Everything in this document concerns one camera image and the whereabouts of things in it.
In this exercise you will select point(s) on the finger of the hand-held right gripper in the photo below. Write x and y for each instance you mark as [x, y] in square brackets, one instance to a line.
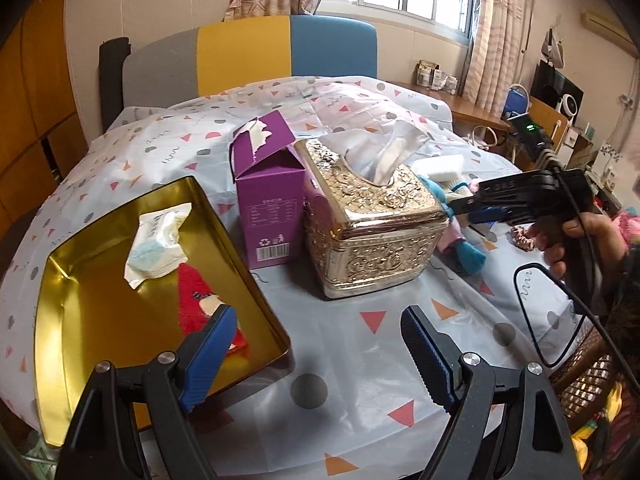
[480, 210]
[500, 186]

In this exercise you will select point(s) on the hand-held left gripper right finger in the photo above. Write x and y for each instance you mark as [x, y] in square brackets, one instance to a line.
[425, 360]

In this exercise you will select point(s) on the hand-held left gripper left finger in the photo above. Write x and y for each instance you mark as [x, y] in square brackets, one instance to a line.
[212, 355]

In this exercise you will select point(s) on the teal haired cloth doll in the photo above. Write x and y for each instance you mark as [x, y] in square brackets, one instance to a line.
[472, 255]

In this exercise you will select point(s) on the brown satin scrunchie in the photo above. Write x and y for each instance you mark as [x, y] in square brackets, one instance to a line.
[525, 240]

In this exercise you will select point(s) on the red fuzzy sock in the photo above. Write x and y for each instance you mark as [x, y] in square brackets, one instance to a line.
[197, 295]

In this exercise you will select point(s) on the white snack packet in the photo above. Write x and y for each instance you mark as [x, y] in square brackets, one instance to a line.
[155, 247]

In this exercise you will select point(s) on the gold metal tin tray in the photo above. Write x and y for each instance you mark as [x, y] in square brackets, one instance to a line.
[90, 300]

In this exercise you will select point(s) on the person's right hand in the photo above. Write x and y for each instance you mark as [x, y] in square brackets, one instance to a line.
[597, 240]

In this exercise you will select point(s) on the wooden desk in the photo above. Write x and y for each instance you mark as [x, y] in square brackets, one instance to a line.
[475, 110]

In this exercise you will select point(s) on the white desk fan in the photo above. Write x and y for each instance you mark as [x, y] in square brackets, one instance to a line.
[567, 107]

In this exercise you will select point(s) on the white tissue sheet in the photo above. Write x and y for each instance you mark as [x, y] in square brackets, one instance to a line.
[390, 155]

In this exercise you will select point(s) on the black monitor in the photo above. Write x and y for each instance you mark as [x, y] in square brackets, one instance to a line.
[552, 85]

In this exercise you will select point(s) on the small boxes on desk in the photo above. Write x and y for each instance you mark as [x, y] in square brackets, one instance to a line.
[437, 77]

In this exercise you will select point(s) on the purple carton box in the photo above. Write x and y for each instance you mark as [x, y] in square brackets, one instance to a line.
[270, 210]

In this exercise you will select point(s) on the brown wicker basket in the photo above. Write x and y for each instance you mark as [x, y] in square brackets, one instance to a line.
[590, 380]

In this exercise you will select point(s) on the grey yellow blue headboard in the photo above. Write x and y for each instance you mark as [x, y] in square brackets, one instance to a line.
[240, 55]

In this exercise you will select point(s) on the yellow wooden wardrobe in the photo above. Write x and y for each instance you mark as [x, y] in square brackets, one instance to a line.
[35, 110]

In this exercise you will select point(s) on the wall air conditioner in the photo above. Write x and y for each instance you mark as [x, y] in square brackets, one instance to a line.
[605, 25]

